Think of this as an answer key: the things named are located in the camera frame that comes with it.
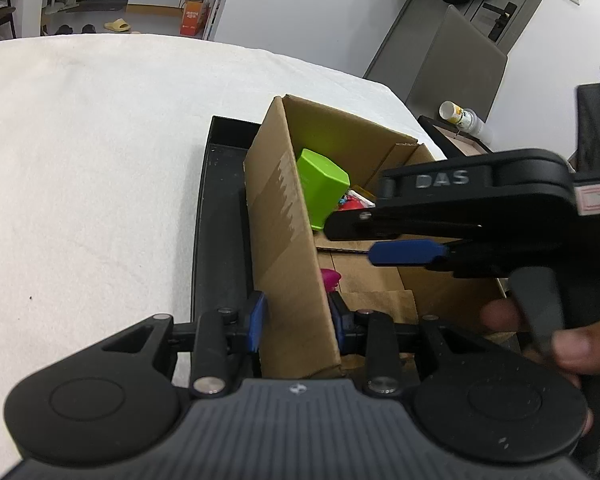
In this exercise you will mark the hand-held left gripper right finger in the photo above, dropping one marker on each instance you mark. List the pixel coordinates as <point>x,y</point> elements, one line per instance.
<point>338,325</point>

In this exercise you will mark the yellow slipper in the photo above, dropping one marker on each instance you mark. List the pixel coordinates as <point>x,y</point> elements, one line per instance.
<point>116,25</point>

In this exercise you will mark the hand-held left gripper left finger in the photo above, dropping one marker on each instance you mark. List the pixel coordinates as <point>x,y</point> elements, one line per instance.
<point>255,322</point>

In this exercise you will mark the black slipper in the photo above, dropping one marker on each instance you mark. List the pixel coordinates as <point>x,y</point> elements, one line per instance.
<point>88,29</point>
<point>63,30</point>

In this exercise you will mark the person's right hand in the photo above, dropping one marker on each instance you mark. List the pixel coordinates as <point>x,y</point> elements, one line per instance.
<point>570,352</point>

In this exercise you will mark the small red figure toy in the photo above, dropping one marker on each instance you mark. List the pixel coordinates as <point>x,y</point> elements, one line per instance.
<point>352,202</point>

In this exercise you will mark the brown cardboard box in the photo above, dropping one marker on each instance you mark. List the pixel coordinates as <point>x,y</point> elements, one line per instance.
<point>290,270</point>

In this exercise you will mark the pink bear toy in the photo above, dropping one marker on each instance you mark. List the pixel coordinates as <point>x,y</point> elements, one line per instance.
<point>330,279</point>

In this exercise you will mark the white and yellow canister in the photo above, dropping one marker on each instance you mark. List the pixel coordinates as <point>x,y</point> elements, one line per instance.
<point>460,116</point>

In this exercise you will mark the grey board panel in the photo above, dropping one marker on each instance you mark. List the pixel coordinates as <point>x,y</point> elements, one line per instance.
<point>460,60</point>

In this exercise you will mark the black tray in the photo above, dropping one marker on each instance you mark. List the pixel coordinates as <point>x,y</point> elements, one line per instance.
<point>220,220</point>

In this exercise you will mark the orange cardboard box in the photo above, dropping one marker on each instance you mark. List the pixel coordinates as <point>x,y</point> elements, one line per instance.
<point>194,17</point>

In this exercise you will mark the black picture frame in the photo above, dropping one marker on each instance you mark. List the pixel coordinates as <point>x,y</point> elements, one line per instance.
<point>460,142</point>

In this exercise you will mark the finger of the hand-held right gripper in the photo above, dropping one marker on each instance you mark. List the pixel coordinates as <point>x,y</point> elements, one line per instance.
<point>360,225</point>
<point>405,252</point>

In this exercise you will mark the white table cloth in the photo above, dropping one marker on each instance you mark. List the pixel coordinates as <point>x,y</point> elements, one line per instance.
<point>80,160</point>

